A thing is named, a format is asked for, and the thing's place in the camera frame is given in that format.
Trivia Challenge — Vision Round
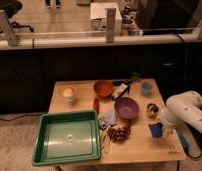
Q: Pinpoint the wooden table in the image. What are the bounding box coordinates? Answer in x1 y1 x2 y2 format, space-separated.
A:
49 79 186 165

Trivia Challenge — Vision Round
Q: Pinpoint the orange bowl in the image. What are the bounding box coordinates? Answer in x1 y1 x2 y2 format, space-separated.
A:
93 80 114 98

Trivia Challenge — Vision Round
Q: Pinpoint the green plastic tray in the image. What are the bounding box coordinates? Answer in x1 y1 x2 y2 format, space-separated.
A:
32 110 101 166

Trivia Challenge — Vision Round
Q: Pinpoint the white cardboard box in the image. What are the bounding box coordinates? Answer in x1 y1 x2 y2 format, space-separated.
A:
90 2 122 35

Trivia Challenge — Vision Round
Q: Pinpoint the small dark round object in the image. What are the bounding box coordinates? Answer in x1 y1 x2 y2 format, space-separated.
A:
147 103 159 118

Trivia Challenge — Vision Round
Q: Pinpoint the bunch of dark grapes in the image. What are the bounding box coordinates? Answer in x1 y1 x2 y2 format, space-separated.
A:
107 122 131 142

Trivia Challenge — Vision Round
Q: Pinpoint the black and white box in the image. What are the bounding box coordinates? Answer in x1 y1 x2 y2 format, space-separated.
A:
111 83 128 100

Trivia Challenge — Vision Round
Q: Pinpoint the blue cup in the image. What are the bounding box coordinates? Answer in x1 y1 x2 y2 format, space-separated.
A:
141 82 152 96

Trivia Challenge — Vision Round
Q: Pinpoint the white cup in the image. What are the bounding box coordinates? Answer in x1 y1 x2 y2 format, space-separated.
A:
62 86 76 103

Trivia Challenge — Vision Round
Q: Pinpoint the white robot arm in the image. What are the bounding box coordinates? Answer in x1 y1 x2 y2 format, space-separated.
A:
159 91 202 134

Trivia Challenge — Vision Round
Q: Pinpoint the yellow banana toy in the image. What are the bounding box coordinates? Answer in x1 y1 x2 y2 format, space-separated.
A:
100 127 110 153

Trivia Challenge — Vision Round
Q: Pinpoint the blue object beside table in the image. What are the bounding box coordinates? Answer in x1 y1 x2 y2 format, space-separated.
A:
177 132 189 149

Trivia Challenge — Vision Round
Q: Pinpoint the purple bowl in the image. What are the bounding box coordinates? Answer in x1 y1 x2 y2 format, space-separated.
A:
114 97 139 119

